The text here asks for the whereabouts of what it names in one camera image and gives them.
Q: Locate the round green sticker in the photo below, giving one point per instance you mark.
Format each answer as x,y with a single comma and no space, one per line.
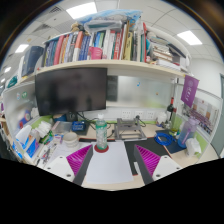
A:
24,95

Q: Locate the black computer monitor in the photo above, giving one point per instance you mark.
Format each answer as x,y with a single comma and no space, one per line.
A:
70,91

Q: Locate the blue circuit board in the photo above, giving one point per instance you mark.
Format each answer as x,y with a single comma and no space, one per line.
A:
79,126

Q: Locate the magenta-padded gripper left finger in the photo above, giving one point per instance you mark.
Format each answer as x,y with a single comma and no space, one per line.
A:
60,166

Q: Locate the blue tissue box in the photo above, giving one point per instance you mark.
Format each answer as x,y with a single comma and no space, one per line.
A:
28,146

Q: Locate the beige shelf with books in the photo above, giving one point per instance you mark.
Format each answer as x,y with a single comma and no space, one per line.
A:
110,63

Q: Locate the purple hanging banner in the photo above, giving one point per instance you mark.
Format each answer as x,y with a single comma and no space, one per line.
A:
190,90

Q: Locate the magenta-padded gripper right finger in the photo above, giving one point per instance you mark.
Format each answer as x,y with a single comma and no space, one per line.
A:
166,166

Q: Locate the grey metal laptop stand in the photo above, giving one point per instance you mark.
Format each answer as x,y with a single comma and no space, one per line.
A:
128,131

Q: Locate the clear plastic box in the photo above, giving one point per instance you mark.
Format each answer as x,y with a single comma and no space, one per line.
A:
63,126

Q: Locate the stack of white napkins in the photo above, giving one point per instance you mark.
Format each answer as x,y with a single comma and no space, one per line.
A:
44,128

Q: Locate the colourful wall poster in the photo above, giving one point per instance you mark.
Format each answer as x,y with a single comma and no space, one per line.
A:
203,113

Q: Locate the white paper sheet with writing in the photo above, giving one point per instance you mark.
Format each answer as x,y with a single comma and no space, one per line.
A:
61,150

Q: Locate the flat round red coaster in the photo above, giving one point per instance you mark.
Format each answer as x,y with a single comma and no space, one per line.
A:
96,150

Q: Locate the dark wine bottle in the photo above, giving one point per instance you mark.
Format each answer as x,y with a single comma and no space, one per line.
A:
170,108

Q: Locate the green-labelled clear drink bottle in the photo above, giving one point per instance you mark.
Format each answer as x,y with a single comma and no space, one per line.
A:
101,135

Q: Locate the blue round container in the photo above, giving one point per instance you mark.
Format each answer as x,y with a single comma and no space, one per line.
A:
60,118

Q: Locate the blank white paper sheet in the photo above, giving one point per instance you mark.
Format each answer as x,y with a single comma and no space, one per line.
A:
110,165

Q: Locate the purple-tinted water bottle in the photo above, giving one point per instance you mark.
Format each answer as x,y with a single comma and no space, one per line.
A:
186,133

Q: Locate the ceiling lights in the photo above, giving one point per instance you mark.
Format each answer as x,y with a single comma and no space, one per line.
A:
81,10

